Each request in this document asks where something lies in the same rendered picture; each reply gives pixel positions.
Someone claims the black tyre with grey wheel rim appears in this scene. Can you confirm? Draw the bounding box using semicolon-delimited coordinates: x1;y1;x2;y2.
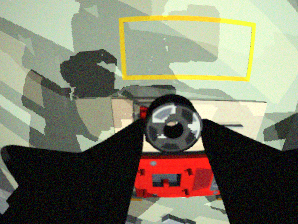
144;93;204;153

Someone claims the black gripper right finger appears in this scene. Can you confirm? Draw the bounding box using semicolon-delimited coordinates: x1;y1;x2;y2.
201;119;298;224

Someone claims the yellow rectangular outline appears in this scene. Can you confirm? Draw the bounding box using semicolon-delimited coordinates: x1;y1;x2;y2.
118;15;255;81

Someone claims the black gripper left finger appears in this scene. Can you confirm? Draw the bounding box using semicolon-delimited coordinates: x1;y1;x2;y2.
0;119;145;224

